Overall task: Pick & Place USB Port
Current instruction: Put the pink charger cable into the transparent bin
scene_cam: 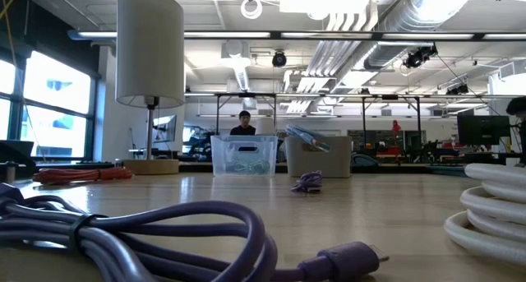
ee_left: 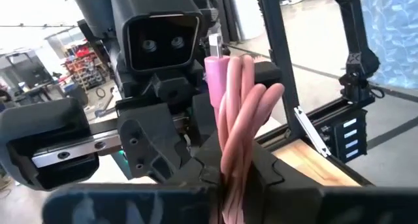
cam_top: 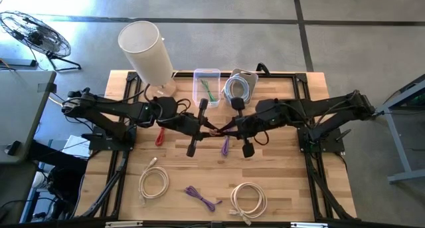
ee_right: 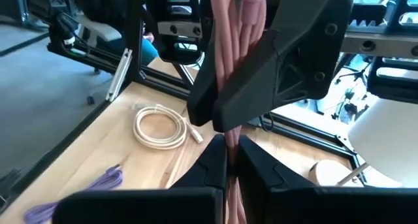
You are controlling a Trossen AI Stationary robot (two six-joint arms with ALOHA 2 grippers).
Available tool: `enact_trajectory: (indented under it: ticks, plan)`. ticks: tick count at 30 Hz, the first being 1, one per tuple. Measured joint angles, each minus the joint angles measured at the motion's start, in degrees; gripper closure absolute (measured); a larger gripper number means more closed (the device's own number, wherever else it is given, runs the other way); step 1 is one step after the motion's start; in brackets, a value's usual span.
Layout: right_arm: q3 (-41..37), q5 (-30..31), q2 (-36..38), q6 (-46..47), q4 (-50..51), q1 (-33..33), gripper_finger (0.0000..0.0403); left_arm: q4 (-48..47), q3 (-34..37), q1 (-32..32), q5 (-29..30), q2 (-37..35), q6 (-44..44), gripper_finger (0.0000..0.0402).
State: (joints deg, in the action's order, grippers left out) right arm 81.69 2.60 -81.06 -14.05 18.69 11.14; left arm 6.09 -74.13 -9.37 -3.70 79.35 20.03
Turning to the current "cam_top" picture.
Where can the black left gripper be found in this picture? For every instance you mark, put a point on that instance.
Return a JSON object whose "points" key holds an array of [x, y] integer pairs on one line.
{"points": [[191, 125]]}

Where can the black clamp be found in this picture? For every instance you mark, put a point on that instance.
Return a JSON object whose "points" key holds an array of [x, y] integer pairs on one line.
{"points": [[264, 68]]}

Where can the grey plastic bin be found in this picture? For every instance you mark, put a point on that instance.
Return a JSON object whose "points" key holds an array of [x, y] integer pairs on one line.
{"points": [[251, 78]]}

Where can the black aluminium table frame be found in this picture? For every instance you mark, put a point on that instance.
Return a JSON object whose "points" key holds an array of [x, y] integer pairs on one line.
{"points": [[282, 75]]}

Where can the clear plastic bin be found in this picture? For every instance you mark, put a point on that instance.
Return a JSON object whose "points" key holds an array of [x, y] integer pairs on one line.
{"points": [[197, 88]]}

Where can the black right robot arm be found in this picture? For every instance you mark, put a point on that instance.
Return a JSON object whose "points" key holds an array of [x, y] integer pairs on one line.
{"points": [[315, 111]]}

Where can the white metal bracket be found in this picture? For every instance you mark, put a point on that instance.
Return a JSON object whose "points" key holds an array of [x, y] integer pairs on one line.
{"points": [[123, 224], [308, 225]]}

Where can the grey side table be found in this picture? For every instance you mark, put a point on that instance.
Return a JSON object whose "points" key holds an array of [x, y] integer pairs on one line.
{"points": [[20, 115]]}

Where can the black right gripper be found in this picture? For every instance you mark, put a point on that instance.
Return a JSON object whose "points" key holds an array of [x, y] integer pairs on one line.
{"points": [[249, 126]]}

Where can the white cylinder shade table lamp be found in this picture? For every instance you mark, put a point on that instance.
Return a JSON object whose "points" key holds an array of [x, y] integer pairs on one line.
{"points": [[146, 52]]}

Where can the small black device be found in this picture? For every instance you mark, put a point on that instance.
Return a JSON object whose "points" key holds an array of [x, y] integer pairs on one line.
{"points": [[14, 148]]}

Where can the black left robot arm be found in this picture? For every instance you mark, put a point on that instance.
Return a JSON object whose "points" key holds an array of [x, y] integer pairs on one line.
{"points": [[109, 110]]}

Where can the grey metal table frame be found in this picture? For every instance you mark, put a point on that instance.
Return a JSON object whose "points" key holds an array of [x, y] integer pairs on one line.
{"points": [[398, 145]]}

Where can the black floor fan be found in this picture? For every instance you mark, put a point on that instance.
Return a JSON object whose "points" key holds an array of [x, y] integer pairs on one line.
{"points": [[36, 35]]}

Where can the white paper sheet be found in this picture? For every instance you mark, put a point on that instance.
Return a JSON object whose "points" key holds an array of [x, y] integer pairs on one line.
{"points": [[74, 145]]}

